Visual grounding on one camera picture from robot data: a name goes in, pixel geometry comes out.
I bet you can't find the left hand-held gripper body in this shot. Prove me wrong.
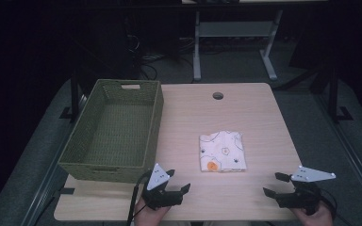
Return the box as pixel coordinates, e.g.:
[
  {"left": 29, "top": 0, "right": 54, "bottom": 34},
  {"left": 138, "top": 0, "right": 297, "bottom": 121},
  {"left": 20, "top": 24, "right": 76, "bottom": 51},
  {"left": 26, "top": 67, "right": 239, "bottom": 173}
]
[{"left": 140, "top": 162, "right": 184, "bottom": 211}]

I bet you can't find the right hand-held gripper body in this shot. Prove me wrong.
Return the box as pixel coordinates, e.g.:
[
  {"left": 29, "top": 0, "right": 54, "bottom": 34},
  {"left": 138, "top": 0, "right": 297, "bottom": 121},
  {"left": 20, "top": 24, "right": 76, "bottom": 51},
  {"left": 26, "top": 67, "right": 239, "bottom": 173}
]
[{"left": 277, "top": 165, "right": 337, "bottom": 217}]

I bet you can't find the white printed cloth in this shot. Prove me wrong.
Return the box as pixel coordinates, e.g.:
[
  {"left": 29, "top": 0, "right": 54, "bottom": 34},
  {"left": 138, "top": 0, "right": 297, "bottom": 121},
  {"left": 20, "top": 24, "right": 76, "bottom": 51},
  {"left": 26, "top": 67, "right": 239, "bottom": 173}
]
[{"left": 198, "top": 130, "right": 248, "bottom": 173}]

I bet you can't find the green woven basket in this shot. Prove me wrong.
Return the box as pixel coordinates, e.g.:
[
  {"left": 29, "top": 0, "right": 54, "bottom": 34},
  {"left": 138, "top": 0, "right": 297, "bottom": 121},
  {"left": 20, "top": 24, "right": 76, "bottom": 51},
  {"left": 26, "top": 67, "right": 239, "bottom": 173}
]
[{"left": 58, "top": 78, "right": 165, "bottom": 185}]

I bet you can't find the person's left hand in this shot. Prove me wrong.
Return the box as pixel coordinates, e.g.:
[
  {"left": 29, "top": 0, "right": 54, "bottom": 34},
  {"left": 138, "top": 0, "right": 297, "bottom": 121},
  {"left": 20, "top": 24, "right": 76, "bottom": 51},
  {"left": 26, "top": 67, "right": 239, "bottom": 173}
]
[{"left": 133, "top": 197, "right": 171, "bottom": 226}]

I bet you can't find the person's right hand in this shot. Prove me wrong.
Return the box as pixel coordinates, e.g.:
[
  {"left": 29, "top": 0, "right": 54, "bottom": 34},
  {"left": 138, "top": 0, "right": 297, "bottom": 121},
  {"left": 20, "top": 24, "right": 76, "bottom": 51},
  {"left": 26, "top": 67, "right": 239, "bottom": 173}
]
[{"left": 289, "top": 202, "right": 334, "bottom": 226}]

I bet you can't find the black metal stand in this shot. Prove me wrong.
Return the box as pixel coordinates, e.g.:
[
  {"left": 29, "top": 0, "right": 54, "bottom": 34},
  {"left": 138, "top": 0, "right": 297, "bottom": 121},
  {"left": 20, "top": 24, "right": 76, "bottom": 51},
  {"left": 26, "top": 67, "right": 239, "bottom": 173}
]
[
  {"left": 324, "top": 59, "right": 354, "bottom": 124},
  {"left": 58, "top": 60, "right": 84, "bottom": 124}
]

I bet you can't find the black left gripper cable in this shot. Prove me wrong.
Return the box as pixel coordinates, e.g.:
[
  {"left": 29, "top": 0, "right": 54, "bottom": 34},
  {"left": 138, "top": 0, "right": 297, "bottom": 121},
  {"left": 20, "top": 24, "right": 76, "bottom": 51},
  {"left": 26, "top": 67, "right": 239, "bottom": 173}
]
[{"left": 126, "top": 169, "right": 154, "bottom": 226}]

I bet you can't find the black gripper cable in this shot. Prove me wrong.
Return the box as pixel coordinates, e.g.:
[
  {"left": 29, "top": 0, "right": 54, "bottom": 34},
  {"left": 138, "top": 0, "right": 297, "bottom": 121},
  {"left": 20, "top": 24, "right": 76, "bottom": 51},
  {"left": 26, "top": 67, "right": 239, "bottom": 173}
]
[
  {"left": 126, "top": 169, "right": 154, "bottom": 226},
  {"left": 317, "top": 187, "right": 354, "bottom": 226}
]

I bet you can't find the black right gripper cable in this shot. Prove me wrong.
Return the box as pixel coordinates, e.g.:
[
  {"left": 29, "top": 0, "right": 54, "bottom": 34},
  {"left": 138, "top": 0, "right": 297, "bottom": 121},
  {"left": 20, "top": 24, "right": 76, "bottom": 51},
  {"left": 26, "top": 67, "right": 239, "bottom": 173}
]
[{"left": 317, "top": 187, "right": 354, "bottom": 226}]

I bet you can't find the tangle of floor cables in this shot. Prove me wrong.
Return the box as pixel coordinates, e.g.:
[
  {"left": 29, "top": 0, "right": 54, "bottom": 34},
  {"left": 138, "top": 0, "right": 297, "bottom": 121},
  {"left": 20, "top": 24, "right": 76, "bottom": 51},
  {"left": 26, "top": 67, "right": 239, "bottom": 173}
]
[{"left": 123, "top": 32, "right": 196, "bottom": 81}]

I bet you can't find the grey metal desk frame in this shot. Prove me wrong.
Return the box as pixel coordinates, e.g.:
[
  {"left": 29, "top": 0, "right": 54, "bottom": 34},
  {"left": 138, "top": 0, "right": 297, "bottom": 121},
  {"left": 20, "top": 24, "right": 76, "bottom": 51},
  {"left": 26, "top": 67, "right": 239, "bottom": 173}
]
[{"left": 192, "top": 8, "right": 284, "bottom": 83}]

